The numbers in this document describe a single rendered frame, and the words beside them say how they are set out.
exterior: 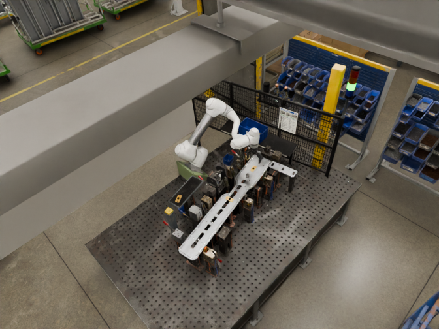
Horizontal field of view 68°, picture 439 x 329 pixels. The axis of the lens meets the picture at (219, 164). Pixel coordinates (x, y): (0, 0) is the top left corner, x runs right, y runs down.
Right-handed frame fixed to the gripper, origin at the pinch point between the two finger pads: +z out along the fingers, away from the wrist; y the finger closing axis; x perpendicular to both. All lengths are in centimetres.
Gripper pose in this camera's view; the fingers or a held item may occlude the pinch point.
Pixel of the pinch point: (253, 160)
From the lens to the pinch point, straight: 333.8
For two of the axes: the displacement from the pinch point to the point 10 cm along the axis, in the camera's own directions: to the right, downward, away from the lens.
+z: 0.6, 6.7, 7.4
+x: 5.6, -6.4, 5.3
